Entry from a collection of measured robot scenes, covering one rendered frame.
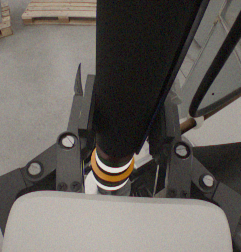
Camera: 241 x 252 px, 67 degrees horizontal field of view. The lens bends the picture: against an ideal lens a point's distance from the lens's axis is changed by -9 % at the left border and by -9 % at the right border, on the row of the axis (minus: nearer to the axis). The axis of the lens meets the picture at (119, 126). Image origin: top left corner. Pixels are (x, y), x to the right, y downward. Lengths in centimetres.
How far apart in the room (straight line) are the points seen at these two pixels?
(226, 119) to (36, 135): 160
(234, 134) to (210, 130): 7
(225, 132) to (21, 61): 235
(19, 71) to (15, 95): 34
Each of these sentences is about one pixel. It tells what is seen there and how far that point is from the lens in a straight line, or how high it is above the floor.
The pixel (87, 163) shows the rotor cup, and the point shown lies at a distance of 39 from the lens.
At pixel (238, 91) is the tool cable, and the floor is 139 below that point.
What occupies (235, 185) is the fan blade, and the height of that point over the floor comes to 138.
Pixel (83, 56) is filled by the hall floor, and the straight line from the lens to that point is 246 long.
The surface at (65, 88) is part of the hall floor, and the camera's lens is 213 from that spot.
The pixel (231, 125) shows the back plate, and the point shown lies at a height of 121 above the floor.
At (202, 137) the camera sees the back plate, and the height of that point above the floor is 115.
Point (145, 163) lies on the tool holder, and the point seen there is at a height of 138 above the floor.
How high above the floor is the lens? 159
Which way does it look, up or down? 60 degrees down
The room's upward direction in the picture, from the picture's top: 11 degrees clockwise
